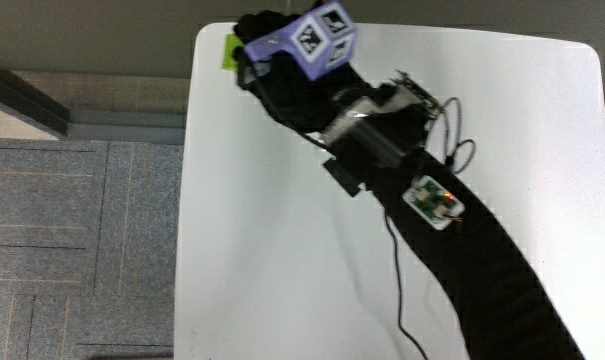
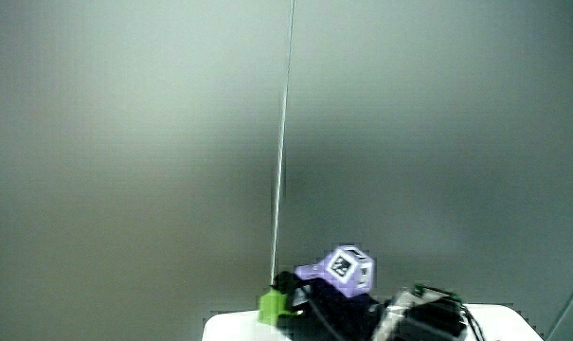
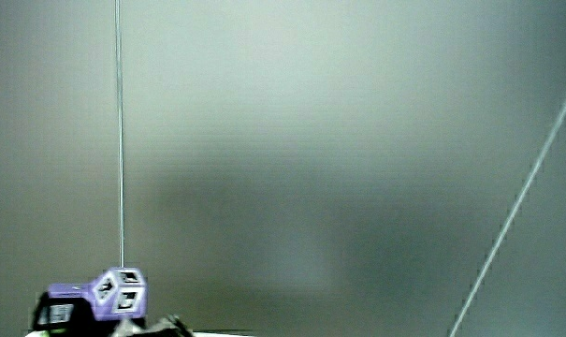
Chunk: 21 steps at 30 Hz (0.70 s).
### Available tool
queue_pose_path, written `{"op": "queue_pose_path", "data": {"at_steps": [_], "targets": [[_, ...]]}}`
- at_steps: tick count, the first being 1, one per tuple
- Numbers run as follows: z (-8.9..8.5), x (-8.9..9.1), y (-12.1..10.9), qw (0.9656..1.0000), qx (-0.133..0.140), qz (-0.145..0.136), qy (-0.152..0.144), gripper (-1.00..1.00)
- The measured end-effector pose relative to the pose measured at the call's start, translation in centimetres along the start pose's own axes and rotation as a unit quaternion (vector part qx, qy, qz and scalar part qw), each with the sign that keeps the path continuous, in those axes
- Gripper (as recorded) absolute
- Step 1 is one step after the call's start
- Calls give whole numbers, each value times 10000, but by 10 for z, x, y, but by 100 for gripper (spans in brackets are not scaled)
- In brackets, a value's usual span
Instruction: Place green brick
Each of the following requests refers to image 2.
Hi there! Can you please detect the person's right forearm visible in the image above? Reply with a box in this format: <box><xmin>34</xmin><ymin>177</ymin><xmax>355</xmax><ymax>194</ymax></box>
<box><xmin>370</xmin><ymin>283</ymin><xmax>469</xmax><ymax>341</ymax></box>

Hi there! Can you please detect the black cable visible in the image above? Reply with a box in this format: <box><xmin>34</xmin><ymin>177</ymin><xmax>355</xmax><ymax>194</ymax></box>
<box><xmin>412</xmin><ymin>282</ymin><xmax>487</xmax><ymax>341</ymax></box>

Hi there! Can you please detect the person's right hand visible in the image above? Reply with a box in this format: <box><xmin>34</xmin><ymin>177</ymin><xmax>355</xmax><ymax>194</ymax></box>
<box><xmin>270</xmin><ymin>244</ymin><xmax>387</xmax><ymax>341</ymax></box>

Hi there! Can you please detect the green brick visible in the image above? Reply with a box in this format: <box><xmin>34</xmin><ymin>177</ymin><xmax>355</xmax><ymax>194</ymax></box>
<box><xmin>258</xmin><ymin>288</ymin><xmax>300</xmax><ymax>328</ymax></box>

